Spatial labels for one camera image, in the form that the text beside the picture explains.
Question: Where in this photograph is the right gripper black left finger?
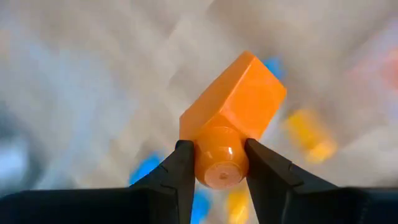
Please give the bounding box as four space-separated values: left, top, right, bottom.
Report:
0 139 196 224

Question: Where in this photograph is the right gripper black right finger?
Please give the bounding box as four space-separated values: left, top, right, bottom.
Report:
244 138 398 224

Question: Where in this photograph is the blue building block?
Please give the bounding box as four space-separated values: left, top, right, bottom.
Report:
190 187 213 224
262 57 286 81
128 151 166 187

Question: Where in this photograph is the small yellow building block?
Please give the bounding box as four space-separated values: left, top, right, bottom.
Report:
226 185 250 224

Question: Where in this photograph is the orange plastic bottle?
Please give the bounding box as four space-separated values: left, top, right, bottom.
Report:
178 50 288 190

